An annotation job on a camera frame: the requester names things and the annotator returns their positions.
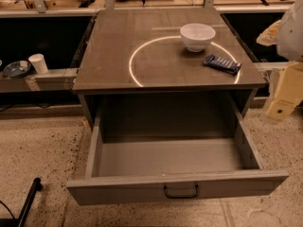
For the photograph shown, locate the blue snack packet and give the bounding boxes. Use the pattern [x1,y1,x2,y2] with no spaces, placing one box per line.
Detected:
[204,54,241,75]

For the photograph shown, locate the white ceramic bowl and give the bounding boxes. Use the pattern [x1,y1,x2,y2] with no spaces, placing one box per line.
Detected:
[180,24,216,52]

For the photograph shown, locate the grey cabinet with glossy top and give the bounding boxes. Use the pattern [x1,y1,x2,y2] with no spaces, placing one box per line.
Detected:
[73,8,265,123]

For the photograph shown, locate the grey top drawer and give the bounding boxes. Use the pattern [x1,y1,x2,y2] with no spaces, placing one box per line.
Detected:
[65,92,290,206]

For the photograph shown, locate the black cable on floor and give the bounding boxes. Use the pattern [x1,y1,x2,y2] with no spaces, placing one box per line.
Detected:
[0,200,17,220]

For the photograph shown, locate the black stand leg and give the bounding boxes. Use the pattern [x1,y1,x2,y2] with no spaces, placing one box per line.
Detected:
[0,178,43,227]

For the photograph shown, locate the dark round plate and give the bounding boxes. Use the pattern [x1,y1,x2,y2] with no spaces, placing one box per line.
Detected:
[3,61,31,79]

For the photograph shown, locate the white paper cup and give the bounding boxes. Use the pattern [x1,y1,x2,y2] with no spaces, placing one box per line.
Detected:
[28,54,48,74]

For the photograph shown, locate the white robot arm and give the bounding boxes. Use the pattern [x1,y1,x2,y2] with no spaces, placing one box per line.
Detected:
[257,0,303,61]

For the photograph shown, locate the black drawer handle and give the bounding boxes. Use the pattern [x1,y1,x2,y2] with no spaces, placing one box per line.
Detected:
[163,183,200,200]

